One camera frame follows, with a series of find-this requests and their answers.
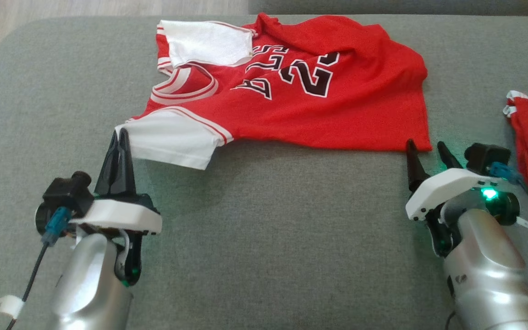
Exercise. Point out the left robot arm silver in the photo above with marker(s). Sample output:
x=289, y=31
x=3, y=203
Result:
x=85, y=284

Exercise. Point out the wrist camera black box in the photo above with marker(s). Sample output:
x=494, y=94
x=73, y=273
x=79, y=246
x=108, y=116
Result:
x=64, y=195
x=484, y=156

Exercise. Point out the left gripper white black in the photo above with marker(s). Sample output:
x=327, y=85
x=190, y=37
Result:
x=117, y=217

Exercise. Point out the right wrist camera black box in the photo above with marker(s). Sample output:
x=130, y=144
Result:
x=484, y=156

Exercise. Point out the grey sofa seat cushion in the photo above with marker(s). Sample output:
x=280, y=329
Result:
x=268, y=229

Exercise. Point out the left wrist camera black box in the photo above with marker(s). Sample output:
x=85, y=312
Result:
x=64, y=195

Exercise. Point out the grey sofa back cushion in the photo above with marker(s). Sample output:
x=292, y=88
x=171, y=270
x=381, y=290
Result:
x=383, y=5

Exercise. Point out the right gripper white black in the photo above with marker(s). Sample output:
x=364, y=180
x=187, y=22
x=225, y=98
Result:
x=442, y=188

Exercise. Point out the red basketball jersey white sleeves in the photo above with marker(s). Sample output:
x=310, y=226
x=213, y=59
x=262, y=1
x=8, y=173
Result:
x=337, y=110

